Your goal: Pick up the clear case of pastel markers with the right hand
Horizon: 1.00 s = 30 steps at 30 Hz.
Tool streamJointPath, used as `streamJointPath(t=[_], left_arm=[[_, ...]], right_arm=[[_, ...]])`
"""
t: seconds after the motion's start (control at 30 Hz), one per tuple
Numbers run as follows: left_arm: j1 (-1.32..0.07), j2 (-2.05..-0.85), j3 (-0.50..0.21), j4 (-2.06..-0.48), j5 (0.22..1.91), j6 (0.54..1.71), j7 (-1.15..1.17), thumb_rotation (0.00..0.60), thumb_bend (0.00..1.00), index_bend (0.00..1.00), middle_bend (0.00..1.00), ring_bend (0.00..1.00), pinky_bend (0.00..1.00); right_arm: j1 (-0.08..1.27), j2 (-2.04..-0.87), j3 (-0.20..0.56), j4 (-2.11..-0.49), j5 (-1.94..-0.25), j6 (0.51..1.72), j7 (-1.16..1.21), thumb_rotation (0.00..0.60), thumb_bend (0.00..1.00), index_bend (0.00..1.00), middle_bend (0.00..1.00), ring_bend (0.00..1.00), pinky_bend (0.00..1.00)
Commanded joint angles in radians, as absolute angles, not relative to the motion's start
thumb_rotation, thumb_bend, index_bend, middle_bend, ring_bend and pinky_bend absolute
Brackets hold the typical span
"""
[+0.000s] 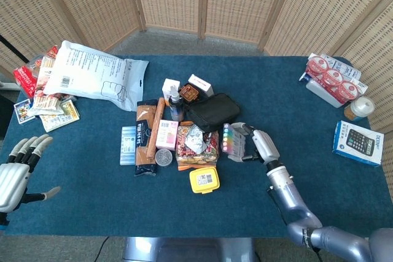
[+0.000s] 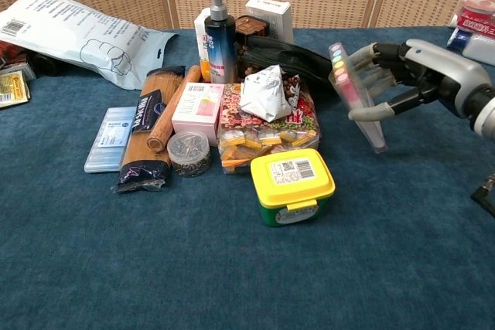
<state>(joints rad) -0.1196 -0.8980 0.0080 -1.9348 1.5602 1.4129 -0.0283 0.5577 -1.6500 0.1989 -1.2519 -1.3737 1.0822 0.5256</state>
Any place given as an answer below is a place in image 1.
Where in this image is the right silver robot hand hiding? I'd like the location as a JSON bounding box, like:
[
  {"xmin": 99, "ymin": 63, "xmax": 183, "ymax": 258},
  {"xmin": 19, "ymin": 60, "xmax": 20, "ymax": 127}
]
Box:
[{"xmin": 227, "ymin": 122, "xmax": 281, "ymax": 164}]

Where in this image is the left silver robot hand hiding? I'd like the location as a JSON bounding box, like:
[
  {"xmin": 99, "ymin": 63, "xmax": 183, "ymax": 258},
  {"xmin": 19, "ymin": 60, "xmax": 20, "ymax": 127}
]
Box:
[{"xmin": 0, "ymin": 134, "xmax": 61, "ymax": 214}]

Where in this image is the pastel marker set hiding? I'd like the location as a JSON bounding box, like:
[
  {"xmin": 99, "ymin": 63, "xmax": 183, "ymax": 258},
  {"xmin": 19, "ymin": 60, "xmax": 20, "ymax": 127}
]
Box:
[{"xmin": 222, "ymin": 123, "xmax": 247, "ymax": 161}]

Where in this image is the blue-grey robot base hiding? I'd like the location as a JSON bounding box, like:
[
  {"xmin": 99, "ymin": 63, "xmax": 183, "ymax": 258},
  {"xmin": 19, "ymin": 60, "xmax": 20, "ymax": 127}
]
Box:
[{"xmin": 122, "ymin": 236, "xmax": 257, "ymax": 262}]

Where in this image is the black zip pouch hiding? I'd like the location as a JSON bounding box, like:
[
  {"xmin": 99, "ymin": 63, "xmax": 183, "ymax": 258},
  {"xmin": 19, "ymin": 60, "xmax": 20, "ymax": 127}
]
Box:
[{"xmin": 185, "ymin": 92, "xmax": 241, "ymax": 133}]

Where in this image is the yellow plastic lidded box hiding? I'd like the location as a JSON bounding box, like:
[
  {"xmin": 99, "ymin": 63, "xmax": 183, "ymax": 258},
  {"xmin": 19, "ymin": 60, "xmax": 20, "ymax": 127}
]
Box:
[{"xmin": 189, "ymin": 166, "xmax": 220, "ymax": 195}]

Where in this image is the red patterned snack bag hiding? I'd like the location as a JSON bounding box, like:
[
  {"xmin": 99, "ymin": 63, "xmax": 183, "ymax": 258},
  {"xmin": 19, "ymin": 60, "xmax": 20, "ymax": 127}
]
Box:
[{"xmin": 175, "ymin": 121, "xmax": 220, "ymax": 172}]

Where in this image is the white box with red print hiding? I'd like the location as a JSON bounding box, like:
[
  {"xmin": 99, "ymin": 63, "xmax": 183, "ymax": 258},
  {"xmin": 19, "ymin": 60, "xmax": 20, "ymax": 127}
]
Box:
[{"xmin": 187, "ymin": 74, "xmax": 214, "ymax": 98}]

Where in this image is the blue white calculator box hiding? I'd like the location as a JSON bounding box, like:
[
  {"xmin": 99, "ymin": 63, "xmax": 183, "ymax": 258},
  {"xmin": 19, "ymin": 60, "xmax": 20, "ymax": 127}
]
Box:
[{"xmin": 332, "ymin": 120, "xmax": 385, "ymax": 168}]

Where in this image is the pink white small box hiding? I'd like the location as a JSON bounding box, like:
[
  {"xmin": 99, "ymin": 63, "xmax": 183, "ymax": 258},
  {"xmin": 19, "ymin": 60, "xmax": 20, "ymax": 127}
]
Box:
[{"xmin": 155, "ymin": 119, "xmax": 179, "ymax": 152}]

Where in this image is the white tall carton box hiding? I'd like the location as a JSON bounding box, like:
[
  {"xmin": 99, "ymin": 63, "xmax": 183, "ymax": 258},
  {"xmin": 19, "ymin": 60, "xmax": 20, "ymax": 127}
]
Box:
[{"xmin": 161, "ymin": 78, "xmax": 181, "ymax": 106}]

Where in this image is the large white plastic bag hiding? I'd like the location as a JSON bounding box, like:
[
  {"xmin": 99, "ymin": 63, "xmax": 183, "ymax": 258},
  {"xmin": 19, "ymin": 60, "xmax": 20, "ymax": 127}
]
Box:
[{"xmin": 42, "ymin": 40, "xmax": 149, "ymax": 112}]

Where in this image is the crumpled silver wrapper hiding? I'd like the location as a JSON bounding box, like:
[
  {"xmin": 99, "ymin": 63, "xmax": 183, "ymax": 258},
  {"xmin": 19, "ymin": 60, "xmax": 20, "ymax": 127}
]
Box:
[{"xmin": 184, "ymin": 123, "xmax": 207, "ymax": 153}]

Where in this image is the clear plastic container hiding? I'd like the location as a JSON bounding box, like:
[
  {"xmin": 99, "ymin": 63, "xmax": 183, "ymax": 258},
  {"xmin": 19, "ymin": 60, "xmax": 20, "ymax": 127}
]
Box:
[{"xmin": 305, "ymin": 78, "xmax": 348, "ymax": 109}]

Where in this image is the biscuit stick pack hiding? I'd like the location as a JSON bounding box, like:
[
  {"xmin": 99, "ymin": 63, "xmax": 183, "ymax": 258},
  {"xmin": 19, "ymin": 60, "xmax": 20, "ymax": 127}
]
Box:
[
  {"xmin": 36, "ymin": 56, "xmax": 56, "ymax": 94},
  {"xmin": 29, "ymin": 94, "xmax": 62, "ymax": 117}
]

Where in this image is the blue table cloth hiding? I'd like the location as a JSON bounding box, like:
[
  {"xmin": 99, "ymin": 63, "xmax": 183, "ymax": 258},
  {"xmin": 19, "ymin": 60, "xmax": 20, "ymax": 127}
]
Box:
[{"xmin": 0, "ymin": 55, "xmax": 393, "ymax": 239}]

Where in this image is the red yogurt cup three-pack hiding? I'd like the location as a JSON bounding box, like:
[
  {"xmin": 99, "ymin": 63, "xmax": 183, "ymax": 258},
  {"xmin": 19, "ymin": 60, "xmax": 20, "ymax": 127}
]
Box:
[{"xmin": 305, "ymin": 53, "xmax": 368, "ymax": 105}]

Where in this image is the dark spray bottle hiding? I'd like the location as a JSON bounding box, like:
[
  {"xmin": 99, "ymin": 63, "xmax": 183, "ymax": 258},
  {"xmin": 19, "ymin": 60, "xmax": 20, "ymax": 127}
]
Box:
[{"xmin": 168, "ymin": 85, "xmax": 185, "ymax": 121}]

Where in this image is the red snack package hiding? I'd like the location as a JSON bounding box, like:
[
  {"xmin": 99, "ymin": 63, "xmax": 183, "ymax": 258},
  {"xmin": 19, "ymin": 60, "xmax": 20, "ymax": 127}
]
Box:
[{"xmin": 13, "ymin": 64, "xmax": 41, "ymax": 99}]

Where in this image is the round grey tin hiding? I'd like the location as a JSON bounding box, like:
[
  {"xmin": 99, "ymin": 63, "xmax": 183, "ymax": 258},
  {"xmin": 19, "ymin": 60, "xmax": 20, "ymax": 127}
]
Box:
[{"xmin": 154, "ymin": 148, "xmax": 174, "ymax": 168}]

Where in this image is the jar with white lid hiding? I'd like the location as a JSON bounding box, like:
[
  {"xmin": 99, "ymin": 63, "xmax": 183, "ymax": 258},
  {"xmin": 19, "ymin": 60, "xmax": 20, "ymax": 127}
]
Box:
[{"xmin": 343, "ymin": 96, "xmax": 376, "ymax": 121}]

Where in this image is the brown sausage stick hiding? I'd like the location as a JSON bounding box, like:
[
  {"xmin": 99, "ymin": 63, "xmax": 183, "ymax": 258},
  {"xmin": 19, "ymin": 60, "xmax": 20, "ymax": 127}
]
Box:
[{"xmin": 146, "ymin": 97, "xmax": 166, "ymax": 160}]

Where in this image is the white carton with blue print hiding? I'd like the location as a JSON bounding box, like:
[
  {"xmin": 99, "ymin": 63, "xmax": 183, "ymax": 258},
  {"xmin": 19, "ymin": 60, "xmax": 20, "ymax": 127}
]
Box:
[{"xmin": 319, "ymin": 53, "xmax": 362, "ymax": 80}]

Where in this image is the light blue tissue pack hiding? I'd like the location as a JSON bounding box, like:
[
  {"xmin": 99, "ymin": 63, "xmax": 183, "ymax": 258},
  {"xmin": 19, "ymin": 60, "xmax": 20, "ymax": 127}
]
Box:
[{"xmin": 119, "ymin": 126, "xmax": 137, "ymax": 166}]

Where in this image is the spaghetti pack with navy label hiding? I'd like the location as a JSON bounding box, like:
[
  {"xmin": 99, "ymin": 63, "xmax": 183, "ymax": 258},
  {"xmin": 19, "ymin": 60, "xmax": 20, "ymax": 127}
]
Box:
[{"xmin": 134, "ymin": 98, "xmax": 159, "ymax": 177}]

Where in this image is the small red packet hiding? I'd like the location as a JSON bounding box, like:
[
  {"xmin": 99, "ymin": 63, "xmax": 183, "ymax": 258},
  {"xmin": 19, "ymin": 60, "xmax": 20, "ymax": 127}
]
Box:
[{"xmin": 45, "ymin": 45, "xmax": 60, "ymax": 59}]

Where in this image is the black floor cable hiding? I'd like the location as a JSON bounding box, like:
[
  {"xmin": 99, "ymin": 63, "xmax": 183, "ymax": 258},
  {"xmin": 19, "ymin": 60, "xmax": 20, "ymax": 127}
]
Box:
[{"xmin": 91, "ymin": 236, "xmax": 110, "ymax": 262}]

